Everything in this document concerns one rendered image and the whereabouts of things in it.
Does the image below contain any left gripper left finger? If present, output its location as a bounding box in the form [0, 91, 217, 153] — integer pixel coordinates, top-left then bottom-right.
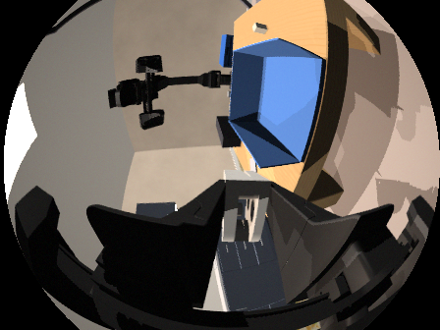
[86, 180, 226, 308]

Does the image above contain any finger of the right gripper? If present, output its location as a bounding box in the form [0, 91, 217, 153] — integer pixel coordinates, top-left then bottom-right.
[141, 109, 165, 126]
[138, 59, 163, 73]

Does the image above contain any small beige cube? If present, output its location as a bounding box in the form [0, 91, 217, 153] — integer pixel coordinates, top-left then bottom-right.
[252, 23, 267, 34]

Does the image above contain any blue open-top tray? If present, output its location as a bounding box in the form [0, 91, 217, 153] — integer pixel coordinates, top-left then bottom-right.
[229, 38, 326, 169]

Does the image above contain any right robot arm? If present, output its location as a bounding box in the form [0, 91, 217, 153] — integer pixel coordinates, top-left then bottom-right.
[108, 70, 232, 109]

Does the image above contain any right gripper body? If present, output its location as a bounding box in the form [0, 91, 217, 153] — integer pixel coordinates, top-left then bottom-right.
[136, 55, 164, 130]

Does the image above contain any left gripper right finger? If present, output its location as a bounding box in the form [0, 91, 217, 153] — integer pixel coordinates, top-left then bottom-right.
[266, 181, 394, 304]

